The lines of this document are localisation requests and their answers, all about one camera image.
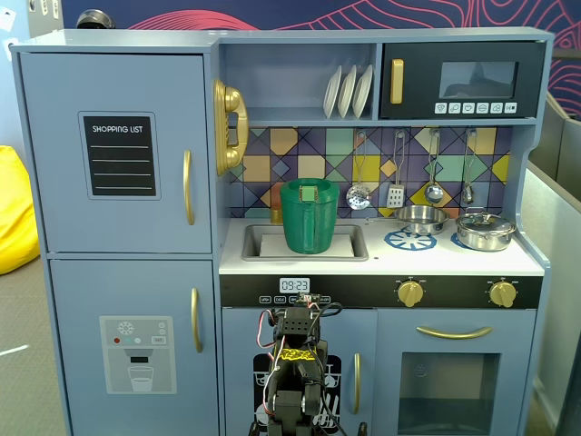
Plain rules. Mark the blue door with shopping list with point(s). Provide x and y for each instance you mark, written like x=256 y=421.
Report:
x=54 y=136

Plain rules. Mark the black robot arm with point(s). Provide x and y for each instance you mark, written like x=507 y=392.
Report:
x=297 y=331

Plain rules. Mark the blue oven door with window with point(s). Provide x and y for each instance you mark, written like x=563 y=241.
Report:
x=390 y=345

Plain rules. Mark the blue door with water dispenser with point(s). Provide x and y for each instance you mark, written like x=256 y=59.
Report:
x=81 y=295

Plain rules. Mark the black microwave door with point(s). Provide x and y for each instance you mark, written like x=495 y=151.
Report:
x=422 y=59

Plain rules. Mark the grey toy sink basin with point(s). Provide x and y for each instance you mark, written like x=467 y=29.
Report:
x=252 y=240

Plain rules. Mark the green plastic pitcher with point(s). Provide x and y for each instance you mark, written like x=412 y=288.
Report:
x=295 y=222

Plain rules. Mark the gold faucet stub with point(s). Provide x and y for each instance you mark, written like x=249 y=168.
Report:
x=277 y=215

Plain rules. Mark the gold stove knob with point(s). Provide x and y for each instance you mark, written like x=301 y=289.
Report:
x=502 y=294
x=410 y=293

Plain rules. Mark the steel skimmer spoon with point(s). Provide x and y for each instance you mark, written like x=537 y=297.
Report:
x=358 y=197

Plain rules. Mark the black table clamp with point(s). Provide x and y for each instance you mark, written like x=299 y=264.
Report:
x=362 y=429
x=253 y=429

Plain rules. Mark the steel slotted spatula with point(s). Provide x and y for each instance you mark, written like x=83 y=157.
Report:
x=396 y=195

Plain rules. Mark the steel frying pan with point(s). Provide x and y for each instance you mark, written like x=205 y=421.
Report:
x=420 y=218

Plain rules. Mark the steel ladle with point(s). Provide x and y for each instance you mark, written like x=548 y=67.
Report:
x=433 y=194

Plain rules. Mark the steel pot with lid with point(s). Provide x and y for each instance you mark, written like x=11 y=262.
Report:
x=483 y=234

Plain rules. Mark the hanging metal spoon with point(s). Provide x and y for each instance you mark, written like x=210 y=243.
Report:
x=468 y=193

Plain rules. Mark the white toy plate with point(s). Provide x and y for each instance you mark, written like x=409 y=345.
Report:
x=346 y=93
x=331 y=93
x=363 y=91

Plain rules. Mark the gold toy telephone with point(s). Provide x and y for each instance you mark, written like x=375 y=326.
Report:
x=231 y=97

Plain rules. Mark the grey partition panel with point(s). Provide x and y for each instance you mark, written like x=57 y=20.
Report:
x=554 y=204

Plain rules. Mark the yellow bean bag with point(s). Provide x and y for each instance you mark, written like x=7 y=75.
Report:
x=16 y=213

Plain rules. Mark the blue toy kitchen unit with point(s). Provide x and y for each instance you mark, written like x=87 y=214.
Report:
x=136 y=38

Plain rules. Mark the black helmet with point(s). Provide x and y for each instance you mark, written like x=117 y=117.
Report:
x=93 y=19

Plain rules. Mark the small camera circuit board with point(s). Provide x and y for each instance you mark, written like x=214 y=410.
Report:
x=308 y=299

